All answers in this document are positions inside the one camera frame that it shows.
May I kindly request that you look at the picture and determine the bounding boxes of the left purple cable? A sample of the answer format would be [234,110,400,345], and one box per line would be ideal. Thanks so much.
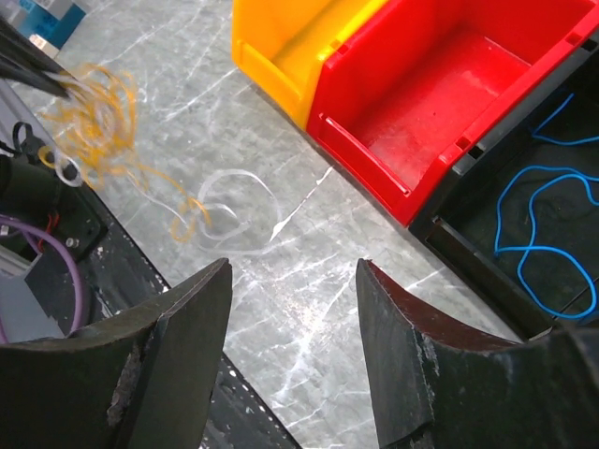
[0,214,85,342]

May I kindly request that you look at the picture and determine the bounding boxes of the black plastic bin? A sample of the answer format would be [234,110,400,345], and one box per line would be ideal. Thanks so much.
[409,37,598,339]

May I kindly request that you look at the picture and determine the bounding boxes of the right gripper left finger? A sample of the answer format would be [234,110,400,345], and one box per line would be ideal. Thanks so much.
[1,258,232,448]

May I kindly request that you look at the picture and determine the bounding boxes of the white wire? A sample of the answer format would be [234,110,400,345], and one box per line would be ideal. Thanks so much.
[53,69,284,256]

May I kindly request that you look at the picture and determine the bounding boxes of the blue wire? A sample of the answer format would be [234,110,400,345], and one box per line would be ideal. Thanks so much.
[493,92,599,322]

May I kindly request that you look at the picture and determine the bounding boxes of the yellow plastic bin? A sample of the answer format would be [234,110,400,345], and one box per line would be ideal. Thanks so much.
[231,0,385,129]

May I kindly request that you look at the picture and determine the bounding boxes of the blue toy brick stack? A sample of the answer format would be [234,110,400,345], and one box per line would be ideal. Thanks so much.
[1,0,87,58]

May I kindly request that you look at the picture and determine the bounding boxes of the red plastic bin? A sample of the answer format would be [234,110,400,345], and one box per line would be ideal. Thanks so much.
[307,1,598,225]

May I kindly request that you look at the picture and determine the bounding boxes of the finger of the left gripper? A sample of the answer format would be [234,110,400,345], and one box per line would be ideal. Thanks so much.
[1,18,68,98]

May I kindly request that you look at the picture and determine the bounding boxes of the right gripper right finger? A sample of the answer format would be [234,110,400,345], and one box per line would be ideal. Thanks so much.
[356,259,598,448]

